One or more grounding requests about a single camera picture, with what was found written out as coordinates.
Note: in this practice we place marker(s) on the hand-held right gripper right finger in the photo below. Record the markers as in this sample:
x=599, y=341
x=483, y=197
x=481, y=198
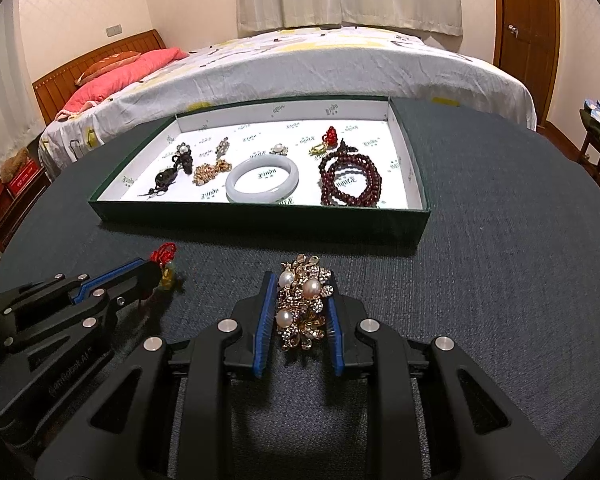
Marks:
x=334, y=332

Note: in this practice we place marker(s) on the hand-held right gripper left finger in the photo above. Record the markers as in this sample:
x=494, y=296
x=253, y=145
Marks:
x=262, y=325

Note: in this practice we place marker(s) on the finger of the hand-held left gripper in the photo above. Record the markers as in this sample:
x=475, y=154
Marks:
x=130, y=287
x=115, y=272

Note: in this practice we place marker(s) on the red knot tassel charm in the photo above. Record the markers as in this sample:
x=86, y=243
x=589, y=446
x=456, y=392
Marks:
x=166, y=274

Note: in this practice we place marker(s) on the large gold pearl brooch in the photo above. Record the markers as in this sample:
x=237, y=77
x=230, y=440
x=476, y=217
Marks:
x=302, y=305

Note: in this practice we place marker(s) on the dark green shallow box tray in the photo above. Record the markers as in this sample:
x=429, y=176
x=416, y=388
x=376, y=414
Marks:
x=260, y=232

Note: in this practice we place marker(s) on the small black charm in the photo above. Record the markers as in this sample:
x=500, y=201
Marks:
x=186, y=164

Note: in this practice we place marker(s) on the white jade bangle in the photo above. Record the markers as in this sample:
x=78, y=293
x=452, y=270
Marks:
x=240, y=187

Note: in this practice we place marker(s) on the small crystal flower brooch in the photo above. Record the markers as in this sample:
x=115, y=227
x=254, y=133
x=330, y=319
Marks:
x=182, y=149

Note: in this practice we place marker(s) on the slim silver brooch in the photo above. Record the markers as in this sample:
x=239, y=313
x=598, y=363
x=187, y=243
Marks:
x=223, y=147

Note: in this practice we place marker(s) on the small red and gold charm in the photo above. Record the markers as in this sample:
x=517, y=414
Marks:
x=327, y=137

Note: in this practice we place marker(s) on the dark wooden nightstand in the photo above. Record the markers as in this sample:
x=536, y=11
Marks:
x=15, y=207

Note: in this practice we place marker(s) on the red box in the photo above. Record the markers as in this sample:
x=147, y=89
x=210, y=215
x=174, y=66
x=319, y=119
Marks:
x=22, y=178

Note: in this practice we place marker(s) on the small gold brooch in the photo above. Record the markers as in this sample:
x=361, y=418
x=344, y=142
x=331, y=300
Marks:
x=210, y=172

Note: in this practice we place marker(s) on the brown plush toy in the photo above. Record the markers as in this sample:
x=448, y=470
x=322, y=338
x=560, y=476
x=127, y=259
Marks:
x=15, y=162

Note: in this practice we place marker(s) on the pink blanket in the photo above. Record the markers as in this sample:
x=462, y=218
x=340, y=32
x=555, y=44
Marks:
x=115, y=81

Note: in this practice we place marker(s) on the wooden headboard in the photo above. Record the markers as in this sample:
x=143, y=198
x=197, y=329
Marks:
x=62, y=80

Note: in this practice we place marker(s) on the orange pillow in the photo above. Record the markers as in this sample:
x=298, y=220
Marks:
x=110, y=62

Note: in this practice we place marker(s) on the bed with patterned sheet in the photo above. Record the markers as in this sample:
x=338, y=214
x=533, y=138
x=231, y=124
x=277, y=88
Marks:
x=330, y=65

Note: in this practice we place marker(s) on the wooden chair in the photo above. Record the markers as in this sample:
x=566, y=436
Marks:
x=597, y=152

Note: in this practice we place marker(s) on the brown wooden door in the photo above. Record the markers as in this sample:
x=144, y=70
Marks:
x=530, y=10

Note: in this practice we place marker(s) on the grey wall switch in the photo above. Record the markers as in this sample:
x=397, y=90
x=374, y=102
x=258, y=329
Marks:
x=112, y=30

